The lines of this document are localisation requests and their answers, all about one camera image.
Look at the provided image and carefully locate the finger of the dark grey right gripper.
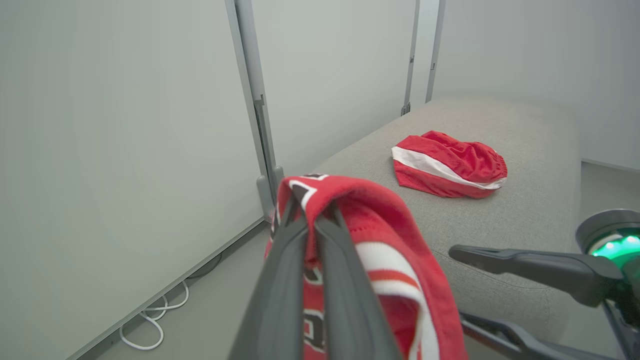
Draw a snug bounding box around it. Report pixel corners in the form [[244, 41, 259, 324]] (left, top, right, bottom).
[[460, 311, 621, 360]]

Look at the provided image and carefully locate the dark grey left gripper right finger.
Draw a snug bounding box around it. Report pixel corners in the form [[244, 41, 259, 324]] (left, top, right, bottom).
[[315, 204, 401, 360]]

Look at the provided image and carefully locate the white partition panel grey frame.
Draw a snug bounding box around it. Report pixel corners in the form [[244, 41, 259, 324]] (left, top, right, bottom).
[[425, 0, 640, 173], [0, 0, 273, 360], [235, 0, 422, 201]]

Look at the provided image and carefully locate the red basketball jersey black lettering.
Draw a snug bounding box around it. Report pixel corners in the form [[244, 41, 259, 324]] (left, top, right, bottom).
[[265, 173, 468, 360]]

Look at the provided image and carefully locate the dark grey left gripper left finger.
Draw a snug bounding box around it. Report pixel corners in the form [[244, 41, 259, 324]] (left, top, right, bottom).
[[227, 197, 310, 360]]

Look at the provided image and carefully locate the red shorts white stripe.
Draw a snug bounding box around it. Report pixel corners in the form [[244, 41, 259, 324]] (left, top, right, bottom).
[[391, 130, 508, 199]]

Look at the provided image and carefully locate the white looped cable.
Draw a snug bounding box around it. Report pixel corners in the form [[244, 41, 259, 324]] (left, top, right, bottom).
[[119, 280, 191, 351]]

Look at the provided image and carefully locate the grey fabric sofa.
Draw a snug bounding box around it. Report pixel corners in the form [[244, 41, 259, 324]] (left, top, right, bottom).
[[315, 92, 583, 346]]

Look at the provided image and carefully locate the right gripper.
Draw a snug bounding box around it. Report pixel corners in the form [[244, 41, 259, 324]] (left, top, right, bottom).
[[448, 209, 640, 360]]

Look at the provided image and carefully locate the black floor cable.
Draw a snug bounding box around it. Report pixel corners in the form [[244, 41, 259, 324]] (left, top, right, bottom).
[[186, 252, 223, 281]]

